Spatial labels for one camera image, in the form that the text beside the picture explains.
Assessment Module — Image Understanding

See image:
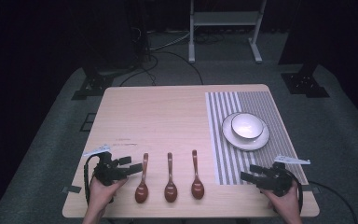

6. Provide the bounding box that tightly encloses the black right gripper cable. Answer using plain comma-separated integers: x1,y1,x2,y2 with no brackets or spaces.
283,169,305,214

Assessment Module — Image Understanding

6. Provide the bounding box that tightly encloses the brown wooden spoon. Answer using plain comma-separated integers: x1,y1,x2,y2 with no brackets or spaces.
190,149,206,201
163,152,179,203
134,152,150,204

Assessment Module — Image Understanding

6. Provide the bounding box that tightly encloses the white metal stand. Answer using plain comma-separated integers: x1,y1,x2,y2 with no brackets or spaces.
187,0,268,65

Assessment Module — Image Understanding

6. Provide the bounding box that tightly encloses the black floor cable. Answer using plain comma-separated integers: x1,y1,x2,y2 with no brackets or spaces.
307,180,358,224
118,50,205,87

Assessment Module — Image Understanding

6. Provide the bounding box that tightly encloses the grey tape piece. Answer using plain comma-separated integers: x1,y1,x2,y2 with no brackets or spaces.
61,185,83,194
302,184,322,194

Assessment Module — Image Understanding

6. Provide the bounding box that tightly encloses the dark floor hatch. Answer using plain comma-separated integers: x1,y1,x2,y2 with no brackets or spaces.
79,112,98,133

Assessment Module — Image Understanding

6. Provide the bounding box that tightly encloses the black stand base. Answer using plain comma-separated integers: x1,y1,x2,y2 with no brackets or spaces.
71,65,116,102
281,63,331,99

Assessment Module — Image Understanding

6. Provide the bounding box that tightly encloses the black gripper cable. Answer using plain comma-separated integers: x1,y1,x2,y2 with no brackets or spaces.
283,169,305,214
83,153,104,207

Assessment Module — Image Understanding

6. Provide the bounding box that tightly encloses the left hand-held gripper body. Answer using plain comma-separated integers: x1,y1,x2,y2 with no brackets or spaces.
83,144,131,187

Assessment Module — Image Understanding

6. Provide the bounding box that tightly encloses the person's right hand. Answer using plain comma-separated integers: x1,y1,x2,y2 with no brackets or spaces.
260,181,303,217

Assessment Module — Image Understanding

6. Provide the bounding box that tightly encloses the white plate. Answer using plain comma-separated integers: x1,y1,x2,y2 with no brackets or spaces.
221,111,271,152

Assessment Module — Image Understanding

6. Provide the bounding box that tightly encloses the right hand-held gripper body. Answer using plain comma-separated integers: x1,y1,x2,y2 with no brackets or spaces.
257,155,311,198

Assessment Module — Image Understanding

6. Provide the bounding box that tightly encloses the grey striped placemat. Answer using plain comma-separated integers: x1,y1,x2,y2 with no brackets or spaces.
204,91,310,187

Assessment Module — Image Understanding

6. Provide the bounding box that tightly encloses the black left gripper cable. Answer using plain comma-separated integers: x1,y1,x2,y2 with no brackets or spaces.
83,153,104,207

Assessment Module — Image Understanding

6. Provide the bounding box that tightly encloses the grey floor cable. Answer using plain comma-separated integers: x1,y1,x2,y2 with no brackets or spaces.
148,30,191,52

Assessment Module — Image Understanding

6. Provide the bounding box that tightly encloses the person's left hand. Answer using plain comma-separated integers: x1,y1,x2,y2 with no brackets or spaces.
88,177,129,213

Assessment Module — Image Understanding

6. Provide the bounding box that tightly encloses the white bowl with dark rim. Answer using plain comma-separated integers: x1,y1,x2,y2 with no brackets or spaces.
230,112,266,140

